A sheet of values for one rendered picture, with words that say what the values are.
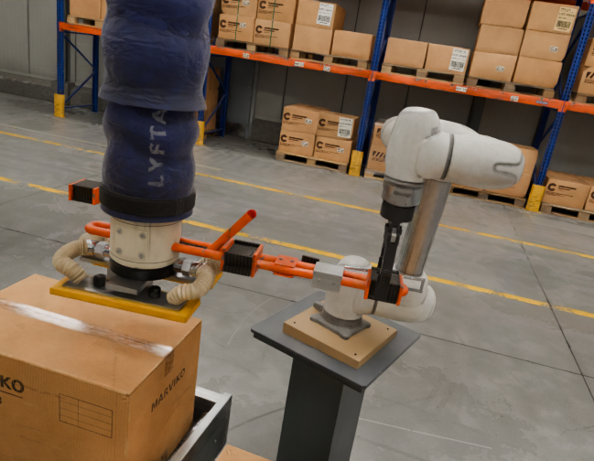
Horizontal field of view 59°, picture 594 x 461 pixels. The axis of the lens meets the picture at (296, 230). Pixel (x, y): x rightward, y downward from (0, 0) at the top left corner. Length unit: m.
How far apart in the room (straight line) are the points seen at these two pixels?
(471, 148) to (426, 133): 0.10
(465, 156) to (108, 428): 1.04
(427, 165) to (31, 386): 1.09
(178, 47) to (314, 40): 7.32
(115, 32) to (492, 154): 0.81
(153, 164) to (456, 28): 8.57
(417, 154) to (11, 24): 11.99
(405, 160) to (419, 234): 0.72
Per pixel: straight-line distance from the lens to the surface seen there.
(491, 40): 8.26
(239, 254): 1.24
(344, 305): 1.94
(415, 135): 1.13
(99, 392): 1.38
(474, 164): 1.15
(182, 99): 1.18
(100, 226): 1.42
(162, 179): 1.21
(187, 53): 1.17
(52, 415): 1.51
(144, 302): 1.28
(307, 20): 8.48
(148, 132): 1.18
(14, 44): 12.79
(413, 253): 1.86
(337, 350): 1.89
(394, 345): 2.08
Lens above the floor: 1.76
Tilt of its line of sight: 19 degrees down
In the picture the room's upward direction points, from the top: 9 degrees clockwise
